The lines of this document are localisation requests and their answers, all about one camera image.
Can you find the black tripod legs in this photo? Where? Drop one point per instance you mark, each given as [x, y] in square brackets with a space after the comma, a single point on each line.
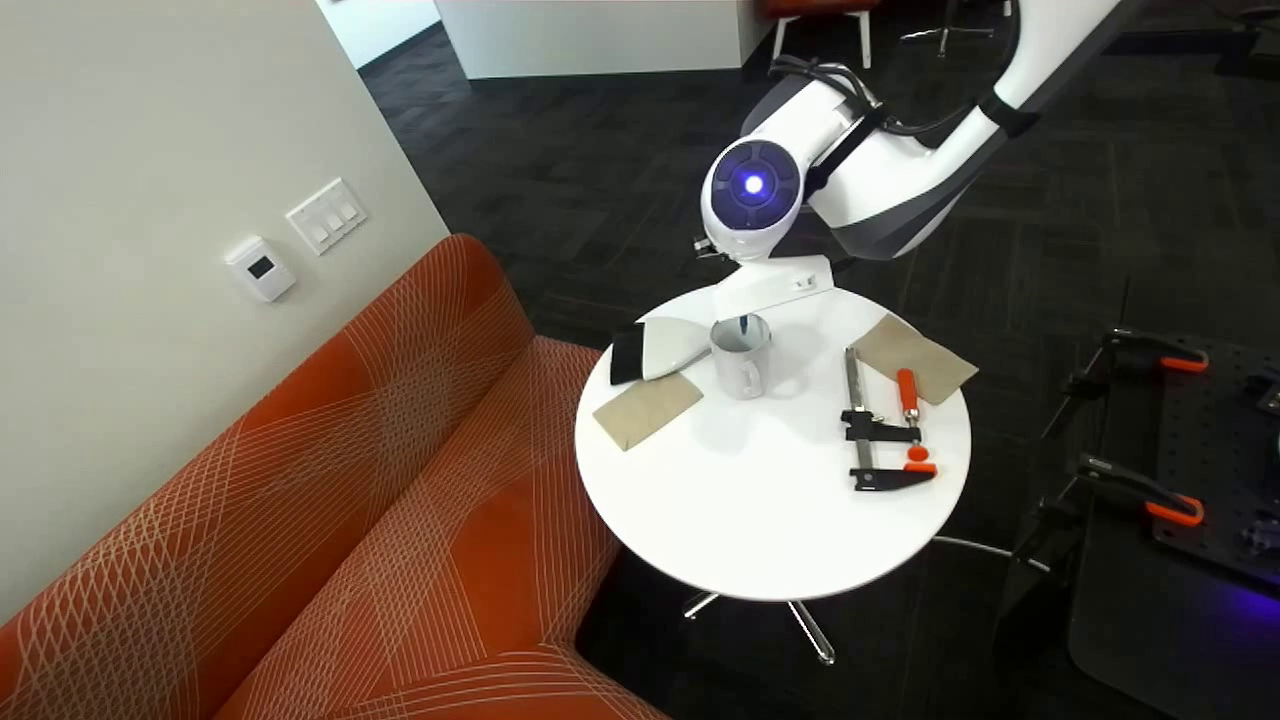
[1040, 587]

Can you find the white light switch plate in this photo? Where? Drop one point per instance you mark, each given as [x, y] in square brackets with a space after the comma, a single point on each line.
[325, 214]

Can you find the white ceramic mug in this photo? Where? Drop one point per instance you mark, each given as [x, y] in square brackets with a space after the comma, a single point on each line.
[742, 374]

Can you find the black clamp with orange grip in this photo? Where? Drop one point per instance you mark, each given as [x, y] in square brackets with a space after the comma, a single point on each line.
[1180, 362]
[1174, 511]

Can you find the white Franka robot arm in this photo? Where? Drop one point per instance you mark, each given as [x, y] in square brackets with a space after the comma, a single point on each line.
[766, 235]

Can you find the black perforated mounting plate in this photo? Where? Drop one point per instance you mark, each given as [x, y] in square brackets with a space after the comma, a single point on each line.
[1203, 643]

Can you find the large tan cardboard sheet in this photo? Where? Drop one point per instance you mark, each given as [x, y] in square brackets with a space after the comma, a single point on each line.
[920, 353]

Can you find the orange chair with white legs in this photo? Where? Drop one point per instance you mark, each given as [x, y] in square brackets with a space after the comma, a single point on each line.
[817, 5]

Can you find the white wall thermostat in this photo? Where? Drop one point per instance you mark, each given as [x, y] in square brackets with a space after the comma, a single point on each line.
[263, 268]

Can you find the flat black rectangular object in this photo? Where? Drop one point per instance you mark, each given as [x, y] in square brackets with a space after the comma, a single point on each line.
[625, 356]

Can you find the white cabinet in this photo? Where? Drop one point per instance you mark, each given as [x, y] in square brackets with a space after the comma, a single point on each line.
[601, 34]

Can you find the light wrist camera box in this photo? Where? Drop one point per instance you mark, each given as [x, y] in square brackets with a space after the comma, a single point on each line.
[785, 285]

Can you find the chrome table base legs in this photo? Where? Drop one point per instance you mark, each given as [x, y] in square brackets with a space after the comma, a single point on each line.
[808, 634]

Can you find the orange patterned sofa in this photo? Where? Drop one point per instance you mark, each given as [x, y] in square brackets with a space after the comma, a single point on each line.
[333, 532]

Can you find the white paper sheet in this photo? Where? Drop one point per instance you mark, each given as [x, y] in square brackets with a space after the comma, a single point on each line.
[672, 344]

